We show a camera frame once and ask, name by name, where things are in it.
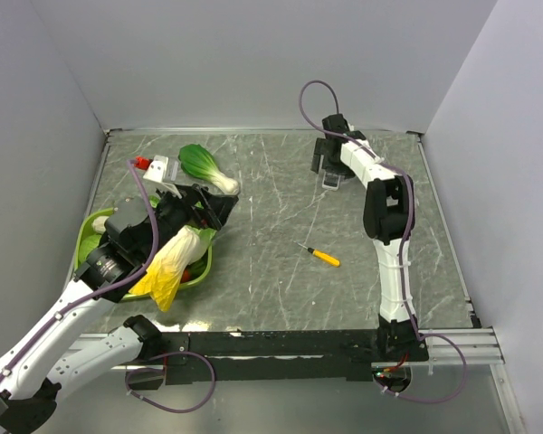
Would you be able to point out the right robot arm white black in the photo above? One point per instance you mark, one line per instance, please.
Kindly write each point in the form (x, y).
(388, 220)

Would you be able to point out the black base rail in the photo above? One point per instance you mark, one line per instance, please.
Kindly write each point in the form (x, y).
(277, 355)

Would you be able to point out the round green cabbage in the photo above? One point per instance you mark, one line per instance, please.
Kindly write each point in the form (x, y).
(86, 246)

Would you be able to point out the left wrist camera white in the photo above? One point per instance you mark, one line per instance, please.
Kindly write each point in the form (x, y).
(160, 170)

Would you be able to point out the green lettuce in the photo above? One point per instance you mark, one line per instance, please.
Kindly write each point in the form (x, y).
(203, 240)

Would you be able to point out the white remote control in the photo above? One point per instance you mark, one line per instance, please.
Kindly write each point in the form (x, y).
(331, 181)

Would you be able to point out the napa cabbage yellow white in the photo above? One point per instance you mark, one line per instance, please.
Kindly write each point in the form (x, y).
(163, 275)

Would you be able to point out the yellow handled screwdriver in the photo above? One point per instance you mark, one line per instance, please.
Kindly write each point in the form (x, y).
(332, 261)

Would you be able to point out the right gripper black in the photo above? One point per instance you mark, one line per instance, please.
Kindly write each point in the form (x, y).
(320, 148)

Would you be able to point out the green plastic basket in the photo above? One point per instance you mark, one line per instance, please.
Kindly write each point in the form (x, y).
(194, 276)

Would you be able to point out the white radish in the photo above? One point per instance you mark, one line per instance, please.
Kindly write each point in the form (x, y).
(98, 224)

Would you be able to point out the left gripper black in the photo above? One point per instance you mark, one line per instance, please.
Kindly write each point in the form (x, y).
(214, 208)

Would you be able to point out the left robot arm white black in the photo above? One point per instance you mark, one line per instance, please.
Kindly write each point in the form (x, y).
(38, 373)

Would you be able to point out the green bok choy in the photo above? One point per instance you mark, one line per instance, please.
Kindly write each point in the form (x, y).
(198, 162)

